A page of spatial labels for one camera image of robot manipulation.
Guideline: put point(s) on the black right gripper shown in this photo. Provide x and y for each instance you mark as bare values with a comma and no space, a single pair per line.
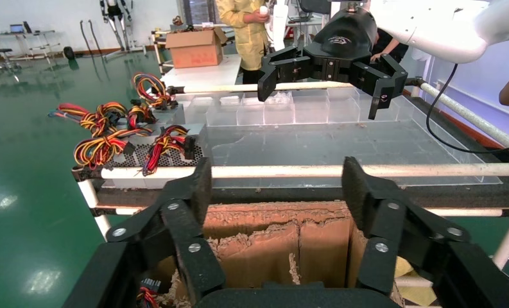
343,42

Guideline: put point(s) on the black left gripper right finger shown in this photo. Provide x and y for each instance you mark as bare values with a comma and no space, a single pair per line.
381,221

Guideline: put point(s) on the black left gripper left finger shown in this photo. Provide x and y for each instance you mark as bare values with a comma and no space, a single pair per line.
186,221

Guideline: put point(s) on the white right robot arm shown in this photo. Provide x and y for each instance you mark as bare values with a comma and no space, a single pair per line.
441,25

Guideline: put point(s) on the person in black clothes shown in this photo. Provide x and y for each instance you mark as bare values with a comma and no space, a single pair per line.
392,46

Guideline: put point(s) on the clear acrylic divided tray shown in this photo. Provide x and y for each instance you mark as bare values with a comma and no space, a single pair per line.
322,144

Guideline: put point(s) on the black office chair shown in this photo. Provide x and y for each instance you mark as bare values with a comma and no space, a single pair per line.
314,6

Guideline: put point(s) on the white machine column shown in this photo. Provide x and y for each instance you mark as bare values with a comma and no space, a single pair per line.
279,23

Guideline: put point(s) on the yellow foam sheet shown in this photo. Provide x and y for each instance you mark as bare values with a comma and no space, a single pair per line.
413,293

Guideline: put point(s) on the worn brown cardboard divider box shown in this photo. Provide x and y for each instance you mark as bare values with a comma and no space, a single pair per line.
262,251

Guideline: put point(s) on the person in yellow coat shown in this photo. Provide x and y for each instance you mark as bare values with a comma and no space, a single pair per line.
248,38

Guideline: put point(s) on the white work table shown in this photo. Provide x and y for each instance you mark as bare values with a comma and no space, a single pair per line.
207,74

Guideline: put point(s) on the closed brown cardboard carton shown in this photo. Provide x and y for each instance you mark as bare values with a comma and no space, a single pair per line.
194,51

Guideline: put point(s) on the white pipe shelf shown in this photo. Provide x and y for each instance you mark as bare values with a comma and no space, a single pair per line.
160,46

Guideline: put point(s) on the black wheel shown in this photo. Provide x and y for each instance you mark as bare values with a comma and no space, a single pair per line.
69,52

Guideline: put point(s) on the humanoid robot legs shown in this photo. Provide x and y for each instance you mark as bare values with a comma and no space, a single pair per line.
114,10

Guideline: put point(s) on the grey metal desk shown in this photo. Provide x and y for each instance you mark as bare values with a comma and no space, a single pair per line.
29,36

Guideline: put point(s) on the black stool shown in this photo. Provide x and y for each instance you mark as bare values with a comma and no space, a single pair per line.
2,52

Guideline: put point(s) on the open laptop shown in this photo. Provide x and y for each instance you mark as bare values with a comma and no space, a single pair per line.
17,28

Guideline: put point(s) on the white pipe rack frame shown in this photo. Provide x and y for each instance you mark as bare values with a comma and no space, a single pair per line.
279,171

